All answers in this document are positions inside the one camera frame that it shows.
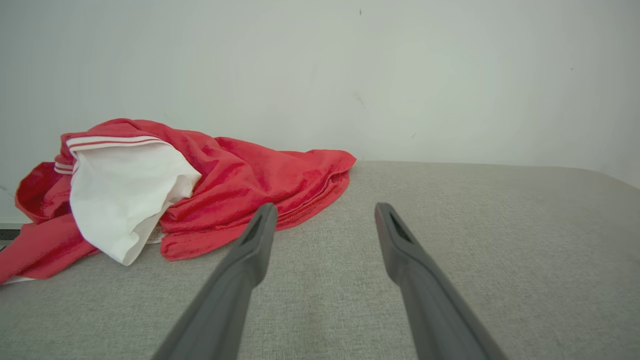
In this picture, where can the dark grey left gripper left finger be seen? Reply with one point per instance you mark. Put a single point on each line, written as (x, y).
(230, 290)

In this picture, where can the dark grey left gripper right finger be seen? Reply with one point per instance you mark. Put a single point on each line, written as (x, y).
(430, 310)

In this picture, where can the red Bulls jersey white sleeves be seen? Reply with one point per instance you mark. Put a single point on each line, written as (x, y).
(240, 175)

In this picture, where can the white and black wall baseboard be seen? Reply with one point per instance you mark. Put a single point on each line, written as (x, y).
(7, 234)

